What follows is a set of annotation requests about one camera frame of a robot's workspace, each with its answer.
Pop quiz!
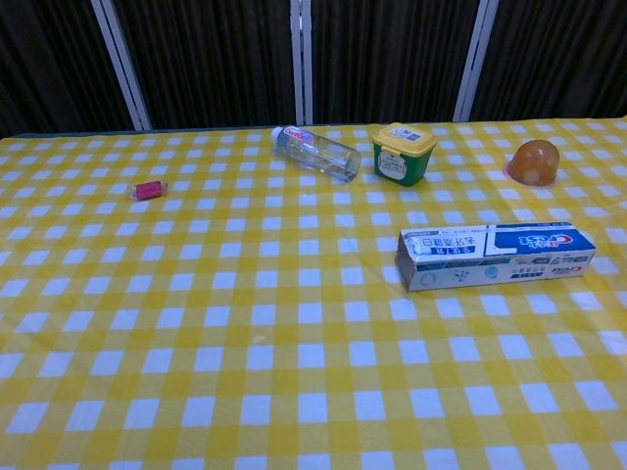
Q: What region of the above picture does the toothpaste carton box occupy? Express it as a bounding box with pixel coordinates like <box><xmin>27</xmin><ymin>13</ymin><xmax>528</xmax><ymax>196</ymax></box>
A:
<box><xmin>394</xmin><ymin>222</ymin><xmax>598</xmax><ymax>293</ymax></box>

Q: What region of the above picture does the clear plastic water bottle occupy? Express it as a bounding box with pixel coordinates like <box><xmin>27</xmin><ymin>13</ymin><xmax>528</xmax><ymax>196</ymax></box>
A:
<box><xmin>271</xmin><ymin>124</ymin><xmax>362</xmax><ymax>184</ymax></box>

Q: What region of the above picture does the yellow white checkered tablecloth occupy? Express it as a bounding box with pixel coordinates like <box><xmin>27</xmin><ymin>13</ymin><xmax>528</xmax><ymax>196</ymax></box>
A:
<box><xmin>0</xmin><ymin>117</ymin><xmax>627</xmax><ymax>470</ymax></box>

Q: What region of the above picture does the green tub with yellow lid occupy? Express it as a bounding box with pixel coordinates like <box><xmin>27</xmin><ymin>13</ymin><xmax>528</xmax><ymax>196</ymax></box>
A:
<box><xmin>370</xmin><ymin>122</ymin><xmax>439</xmax><ymax>188</ymax></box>

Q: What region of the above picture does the pink wrapped candy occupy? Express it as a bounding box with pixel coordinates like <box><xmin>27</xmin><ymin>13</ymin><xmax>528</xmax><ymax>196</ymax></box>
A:
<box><xmin>125</xmin><ymin>179</ymin><xmax>170</xmax><ymax>202</ymax></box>

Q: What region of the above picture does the dark slatted partition panel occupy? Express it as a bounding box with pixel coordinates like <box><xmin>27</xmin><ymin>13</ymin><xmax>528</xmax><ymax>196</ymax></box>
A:
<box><xmin>470</xmin><ymin>0</ymin><xmax>627</xmax><ymax>122</ymax></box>
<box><xmin>0</xmin><ymin>0</ymin><xmax>134</xmax><ymax>139</ymax></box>
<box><xmin>113</xmin><ymin>0</ymin><xmax>298</xmax><ymax>130</ymax></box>
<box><xmin>311</xmin><ymin>0</ymin><xmax>480</xmax><ymax>125</ymax></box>

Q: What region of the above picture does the orange translucent dome cup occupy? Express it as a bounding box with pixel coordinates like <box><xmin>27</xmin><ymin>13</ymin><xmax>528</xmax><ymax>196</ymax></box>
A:
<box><xmin>504</xmin><ymin>139</ymin><xmax>561</xmax><ymax>187</ymax></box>

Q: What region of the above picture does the white metal partition post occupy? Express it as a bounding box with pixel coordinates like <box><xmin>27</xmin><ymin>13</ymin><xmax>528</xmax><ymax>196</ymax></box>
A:
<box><xmin>90</xmin><ymin>0</ymin><xmax>151</xmax><ymax>131</ymax></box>
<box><xmin>453</xmin><ymin>0</ymin><xmax>501</xmax><ymax>123</ymax></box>
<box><xmin>290</xmin><ymin>0</ymin><xmax>314</xmax><ymax>126</ymax></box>

